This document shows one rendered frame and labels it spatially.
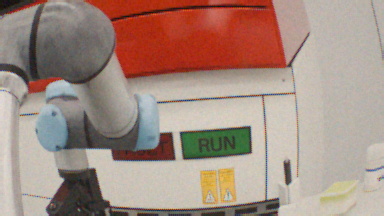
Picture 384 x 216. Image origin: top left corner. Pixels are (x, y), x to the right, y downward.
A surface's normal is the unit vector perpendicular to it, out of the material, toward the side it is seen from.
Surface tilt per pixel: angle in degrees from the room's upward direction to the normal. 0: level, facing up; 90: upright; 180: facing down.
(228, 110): 90
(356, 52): 90
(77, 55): 119
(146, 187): 90
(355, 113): 90
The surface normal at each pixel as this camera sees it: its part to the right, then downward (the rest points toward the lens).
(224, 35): -0.20, 0.18
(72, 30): 0.56, -0.04
